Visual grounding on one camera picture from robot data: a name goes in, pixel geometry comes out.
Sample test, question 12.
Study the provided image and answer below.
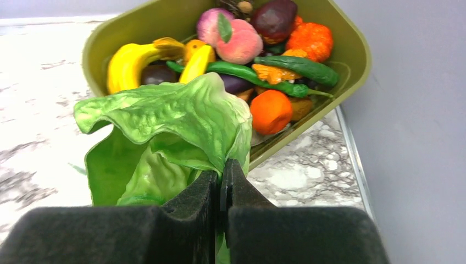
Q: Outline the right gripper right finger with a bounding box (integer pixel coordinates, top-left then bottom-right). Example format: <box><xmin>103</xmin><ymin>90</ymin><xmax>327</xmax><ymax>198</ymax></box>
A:
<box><xmin>220</xmin><ymin>159</ymin><xmax>389</xmax><ymax>263</ymax></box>

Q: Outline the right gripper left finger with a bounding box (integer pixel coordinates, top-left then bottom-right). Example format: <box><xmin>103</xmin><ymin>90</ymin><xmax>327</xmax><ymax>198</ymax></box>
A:
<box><xmin>1</xmin><ymin>171</ymin><xmax>217</xmax><ymax>263</ymax></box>

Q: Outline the green lettuce leaf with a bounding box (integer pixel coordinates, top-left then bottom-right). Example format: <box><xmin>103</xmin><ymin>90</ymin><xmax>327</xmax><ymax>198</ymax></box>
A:
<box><xmin>74</xmin><ymin>73</ymin><xmax>252</xmax><ymax>263</ymax></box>

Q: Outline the yellow banana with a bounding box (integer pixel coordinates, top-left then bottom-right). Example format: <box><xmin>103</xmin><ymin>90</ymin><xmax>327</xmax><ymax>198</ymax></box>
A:
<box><xmin>107</xmin><ymin>37</ymin><xmax>185</xmax><ymax>94</ymax></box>
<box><xmin>179</xmin><ymin>45</ymin><xmax>214</xmax><ymax>84</ymax></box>

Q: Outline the orange tangerine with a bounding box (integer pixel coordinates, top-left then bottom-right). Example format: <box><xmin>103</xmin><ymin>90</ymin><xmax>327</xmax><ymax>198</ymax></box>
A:
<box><xmin>249</xmin><ymin>90</ymin><xmax>293</xmax><ymax>135</ymax></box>

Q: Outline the green chili pepper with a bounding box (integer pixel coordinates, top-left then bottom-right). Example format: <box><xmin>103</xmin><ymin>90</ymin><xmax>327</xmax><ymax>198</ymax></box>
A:
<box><xmin>166</xmin><ymin>60</ymin><xmax>334</xmax><ymax>99</ymax></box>

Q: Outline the purple eggplant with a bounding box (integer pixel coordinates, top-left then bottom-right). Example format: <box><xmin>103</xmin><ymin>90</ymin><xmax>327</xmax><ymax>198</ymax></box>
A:
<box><xmin>219</xmin><ymin>74</ymin><xmax>254</xmax><ymax>94</ymax></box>

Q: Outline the green cucumber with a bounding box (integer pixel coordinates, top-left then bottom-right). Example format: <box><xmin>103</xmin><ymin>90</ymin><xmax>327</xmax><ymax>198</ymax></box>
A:
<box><xmin>254</xmin><ymin>56</ymin><xmax>340</xmax><ymax>87</ymax></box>

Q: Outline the pink peach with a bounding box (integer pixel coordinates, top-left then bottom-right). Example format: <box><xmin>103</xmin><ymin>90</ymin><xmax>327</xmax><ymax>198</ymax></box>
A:
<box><xmin>216</xmin><ymin>19</ymin><xmax>263</xmax><ymax>65</ymax></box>

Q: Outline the bumpy orange fruit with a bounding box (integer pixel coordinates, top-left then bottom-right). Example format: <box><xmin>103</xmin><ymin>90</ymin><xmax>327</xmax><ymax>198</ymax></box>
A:
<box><xmin>285</xmin><ymin>23</ymin><xmax>334</xmax><ymax>62</ymax></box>

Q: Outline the olive green plastic bin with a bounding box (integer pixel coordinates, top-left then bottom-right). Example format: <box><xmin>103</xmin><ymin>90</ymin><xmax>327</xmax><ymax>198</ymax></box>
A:
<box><xmin>82</xmin><ymin>0</ymin><xmax>371</xmax><ymax>168</ymax></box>

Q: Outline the dark purple avocado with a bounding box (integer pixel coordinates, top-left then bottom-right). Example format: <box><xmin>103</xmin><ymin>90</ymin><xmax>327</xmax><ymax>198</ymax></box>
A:
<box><xmin>250</xmin><ymin>0</ymin><xmax>298</xmax><ymax>45</ymax></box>

